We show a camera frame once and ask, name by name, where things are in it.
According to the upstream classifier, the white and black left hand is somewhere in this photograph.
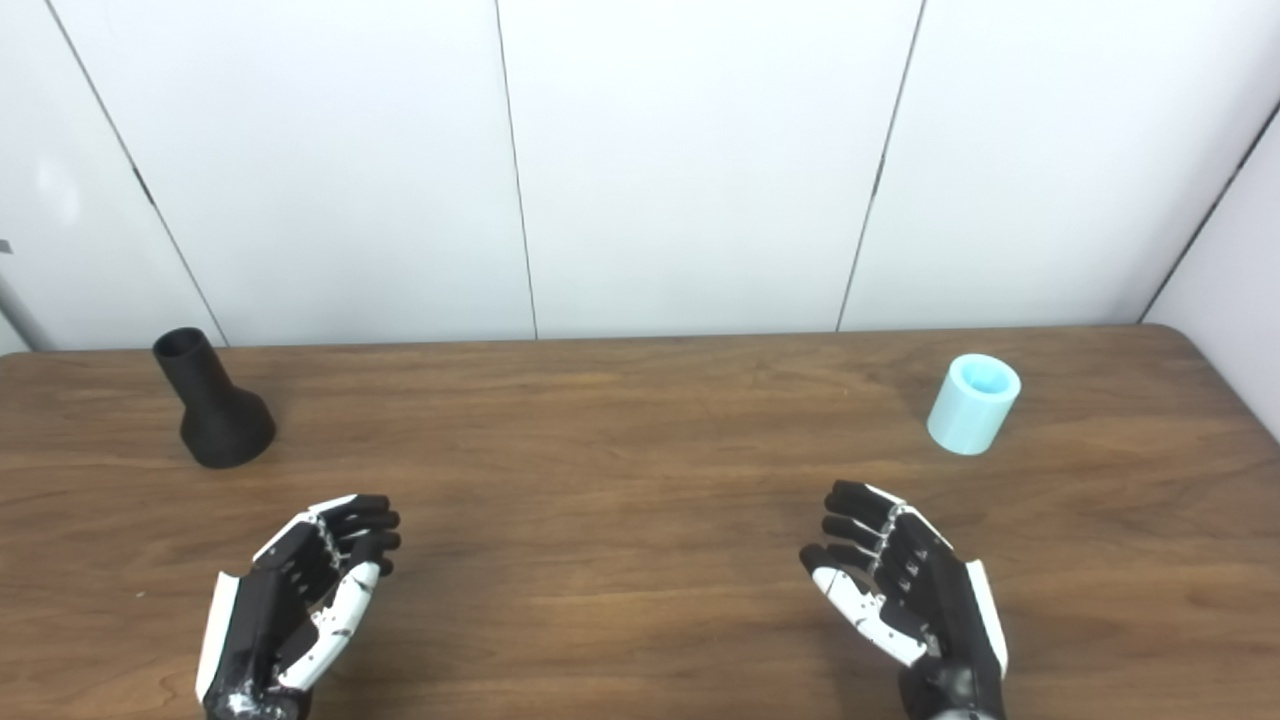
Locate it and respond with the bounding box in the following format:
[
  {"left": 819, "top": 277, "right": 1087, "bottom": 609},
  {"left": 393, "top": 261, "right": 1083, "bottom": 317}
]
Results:
[{"left": 195, "top": 493, "right": 402, "bottom": 720}]

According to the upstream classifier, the black nozzle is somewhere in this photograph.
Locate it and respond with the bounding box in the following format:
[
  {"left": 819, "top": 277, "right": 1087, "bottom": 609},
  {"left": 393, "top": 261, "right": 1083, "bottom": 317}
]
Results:
[{"left": 152, "top": 327, "right": 277, "bottom": 469}]

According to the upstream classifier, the light-blue hose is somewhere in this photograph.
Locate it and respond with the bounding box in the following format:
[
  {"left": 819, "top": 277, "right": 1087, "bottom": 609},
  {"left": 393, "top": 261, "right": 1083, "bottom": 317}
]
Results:
[{"left": 926, "top": 353, "right": 1022, "bottom": 457}]

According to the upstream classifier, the white and black right hand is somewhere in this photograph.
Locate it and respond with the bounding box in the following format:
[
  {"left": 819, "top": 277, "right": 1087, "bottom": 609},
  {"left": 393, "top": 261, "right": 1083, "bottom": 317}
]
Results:
[{"left": 799, "top": 480, "right": 1009, "bottom": 720}]

